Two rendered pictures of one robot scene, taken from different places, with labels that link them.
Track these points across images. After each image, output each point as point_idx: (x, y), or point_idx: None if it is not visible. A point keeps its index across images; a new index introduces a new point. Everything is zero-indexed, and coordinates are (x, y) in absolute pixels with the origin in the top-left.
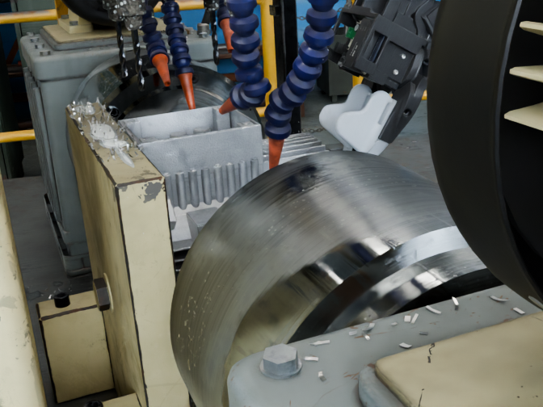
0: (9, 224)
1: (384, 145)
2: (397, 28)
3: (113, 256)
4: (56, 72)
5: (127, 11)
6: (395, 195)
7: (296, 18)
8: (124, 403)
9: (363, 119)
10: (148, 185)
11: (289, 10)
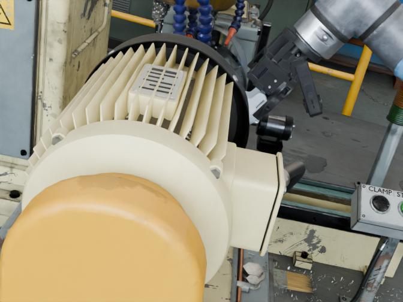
0: (77, 86)
1: (254, 119)
2: (274, 66)
3: None
4: (168, 19)
5: (154, 16)
6: None
7: (267, 40)
8: None
9: (248, 102)
10: None
11: (264, 35)
